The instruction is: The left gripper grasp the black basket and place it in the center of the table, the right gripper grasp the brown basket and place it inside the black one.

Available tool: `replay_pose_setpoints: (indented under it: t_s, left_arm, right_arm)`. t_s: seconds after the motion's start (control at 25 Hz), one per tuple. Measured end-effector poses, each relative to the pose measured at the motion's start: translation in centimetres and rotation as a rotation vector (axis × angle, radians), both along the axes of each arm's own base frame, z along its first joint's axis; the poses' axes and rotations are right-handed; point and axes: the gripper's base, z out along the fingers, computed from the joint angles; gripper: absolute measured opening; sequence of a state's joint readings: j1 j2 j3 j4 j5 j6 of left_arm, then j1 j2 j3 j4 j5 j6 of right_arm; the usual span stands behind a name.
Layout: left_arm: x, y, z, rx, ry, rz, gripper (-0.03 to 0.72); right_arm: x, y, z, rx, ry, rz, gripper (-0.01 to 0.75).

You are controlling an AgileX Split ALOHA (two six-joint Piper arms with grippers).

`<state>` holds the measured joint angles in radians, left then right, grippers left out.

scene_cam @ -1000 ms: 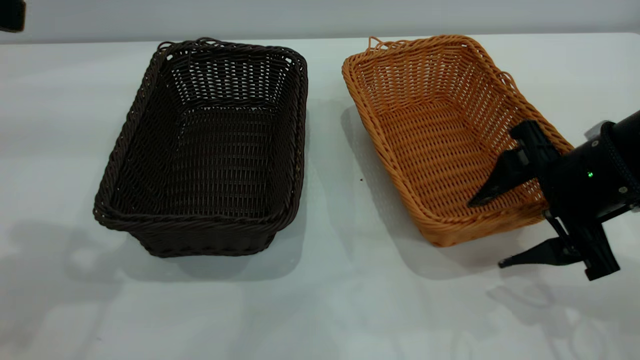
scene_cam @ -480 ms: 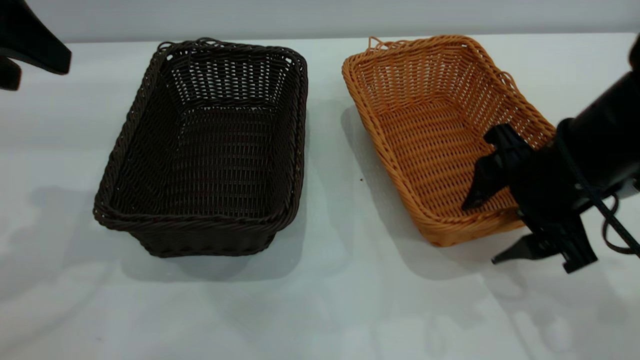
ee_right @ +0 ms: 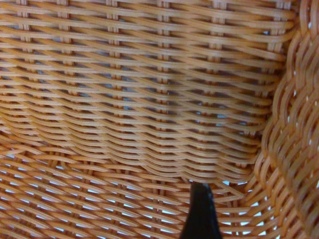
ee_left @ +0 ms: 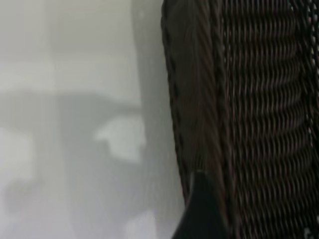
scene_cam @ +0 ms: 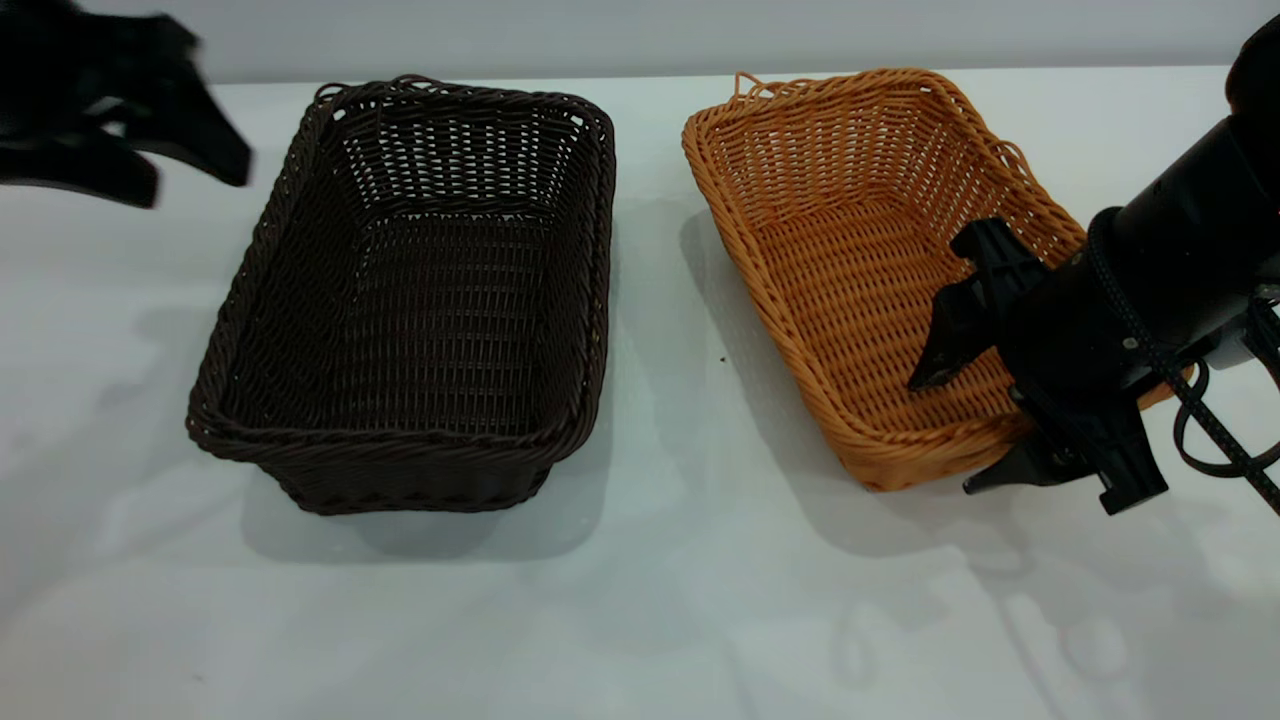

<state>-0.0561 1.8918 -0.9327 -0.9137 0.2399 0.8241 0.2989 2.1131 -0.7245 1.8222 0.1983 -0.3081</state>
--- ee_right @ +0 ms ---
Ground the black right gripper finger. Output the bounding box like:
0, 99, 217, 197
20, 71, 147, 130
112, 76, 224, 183
179, 181, 223, 239

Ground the orange woven plastic basket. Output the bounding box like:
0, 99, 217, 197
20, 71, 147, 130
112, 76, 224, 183
0, 0, 319, 239

